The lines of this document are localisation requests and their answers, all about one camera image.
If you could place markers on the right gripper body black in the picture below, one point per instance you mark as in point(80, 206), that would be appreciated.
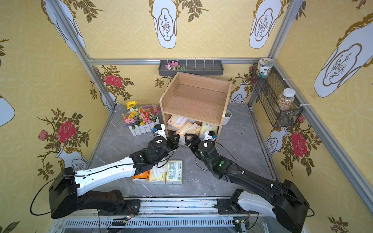
point(194, 143)

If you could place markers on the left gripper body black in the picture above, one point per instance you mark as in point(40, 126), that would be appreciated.
point(169, 143)

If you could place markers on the beige orange tissue pack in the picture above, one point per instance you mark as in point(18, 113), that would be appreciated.
point(187, 128)

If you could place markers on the yellow green tissue pack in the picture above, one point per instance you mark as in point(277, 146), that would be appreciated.
point(207, 128)

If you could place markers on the white green tissue pack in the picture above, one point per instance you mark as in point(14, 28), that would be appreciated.
point(174, 172)

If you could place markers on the pale orange tissue pack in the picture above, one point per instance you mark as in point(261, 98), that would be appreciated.
point(176, 122)

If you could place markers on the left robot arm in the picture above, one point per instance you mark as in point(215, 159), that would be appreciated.
point(75, 190)

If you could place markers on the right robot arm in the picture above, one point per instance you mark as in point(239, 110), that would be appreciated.
point(289, 205)

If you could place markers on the wooden three-tier shelf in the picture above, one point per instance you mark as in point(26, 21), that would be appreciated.
point(200, 98)

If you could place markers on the flowers in white fence planter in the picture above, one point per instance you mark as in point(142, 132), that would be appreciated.
point(141, 119)

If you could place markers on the small white potted plant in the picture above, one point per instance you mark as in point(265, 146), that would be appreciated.
point(228, 115)

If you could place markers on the small pink flower plant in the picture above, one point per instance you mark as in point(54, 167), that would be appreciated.
point(174, 66)

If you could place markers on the clear jar with snacks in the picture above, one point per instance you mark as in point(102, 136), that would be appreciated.
point(285, 100)

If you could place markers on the white lidded patterned jar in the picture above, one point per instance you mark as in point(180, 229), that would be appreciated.
point(264, 67)

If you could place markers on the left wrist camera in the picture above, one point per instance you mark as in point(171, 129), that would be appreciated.
point(159, 130)

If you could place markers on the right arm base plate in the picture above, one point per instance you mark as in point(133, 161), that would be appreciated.
point(227, 207)

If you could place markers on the aluminium front rail frame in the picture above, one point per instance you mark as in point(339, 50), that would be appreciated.
point(186, 212)

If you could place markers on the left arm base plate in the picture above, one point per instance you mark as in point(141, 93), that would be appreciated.
point(132, 207)

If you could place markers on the grey wall tray shelf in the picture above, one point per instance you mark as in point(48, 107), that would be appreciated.
point(204, 67)

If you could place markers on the black wire wall basket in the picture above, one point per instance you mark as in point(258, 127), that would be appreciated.
point(268, 91)

